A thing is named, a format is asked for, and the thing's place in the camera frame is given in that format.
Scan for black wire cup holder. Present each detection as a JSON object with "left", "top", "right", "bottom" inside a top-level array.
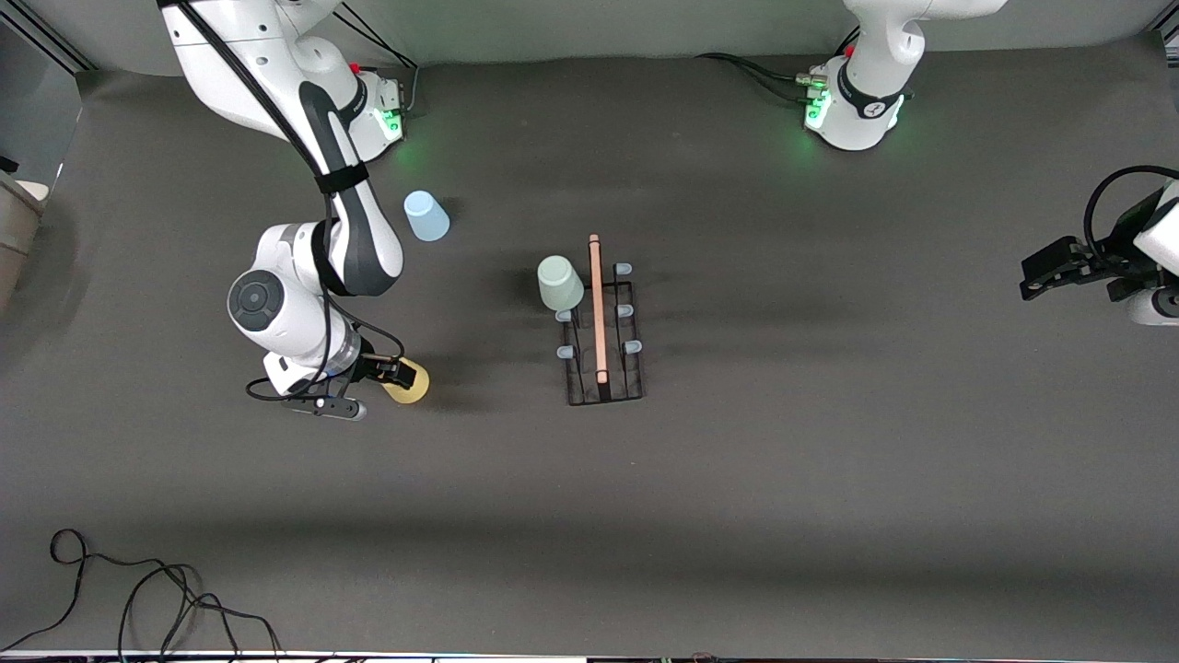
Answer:
[{"left": 554, "top": 233, "right": 648, "bottom": 408}]

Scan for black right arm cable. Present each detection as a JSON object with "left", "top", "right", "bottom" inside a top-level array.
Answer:
[{"left": 166, "top": 0, "right": 408, "bottom": 404}]

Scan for thin black loose cable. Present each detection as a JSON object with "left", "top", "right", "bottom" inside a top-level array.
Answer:
[
  {"left": 118, "top": 562, "right": 282, "bottom": 660},
  {"left": 0, "top": 528, "right": 199, "bottom": 653}
]

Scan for yellow plastic cup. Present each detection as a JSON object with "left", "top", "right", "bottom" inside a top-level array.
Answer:
[{"left": 380, "top": 357, "right": 431, "bottom": 405}]

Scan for black left base cables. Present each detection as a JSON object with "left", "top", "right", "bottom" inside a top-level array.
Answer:
[{"left": 695, "top": 28, "right": 830, "bottom": 107}]

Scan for light blue plastic cup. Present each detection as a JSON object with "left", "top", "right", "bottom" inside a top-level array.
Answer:
[{"left": 403, "top": 190, "right": 451, "bottom": 243}]

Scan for dark grey table cover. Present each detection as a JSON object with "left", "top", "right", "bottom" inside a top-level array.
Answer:
[{"left": 0, "top": 32, "right": 1179, "bottom": 657}]

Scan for beige box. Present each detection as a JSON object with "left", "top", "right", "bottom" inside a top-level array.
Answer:
[{"left": 0, "top": 155, "right": 49, "bottom": 312}]

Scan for pale green plastic cup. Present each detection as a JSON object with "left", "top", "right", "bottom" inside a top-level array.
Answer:
[{"left": 537, "top": 255, "right": 586, "bottom": 312}]

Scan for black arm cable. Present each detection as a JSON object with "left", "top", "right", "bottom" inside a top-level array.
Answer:
[
  {"left": 166, "top": 0, "right": 408, "bottom": 404},
  {"left": 1084, "top": 166, "right": 1179, "bottom": 270}
]

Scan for black base cables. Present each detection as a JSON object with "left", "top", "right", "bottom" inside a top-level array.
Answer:
[
  {"left": 332, "top": 5, "right": 421, "bottom": 119},
  {"left": 695, "top": 28, "right": 830, "bottom": 107}
]

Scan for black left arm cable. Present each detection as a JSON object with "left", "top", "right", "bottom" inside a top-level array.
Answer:
[{"left": 1084, "top": 166, "right": 1179, "bottom": 270}]

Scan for black right base cables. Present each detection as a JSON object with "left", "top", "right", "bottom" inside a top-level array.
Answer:
[{"left": 332, "top": 5, "right": 421, "bottom": 119}]

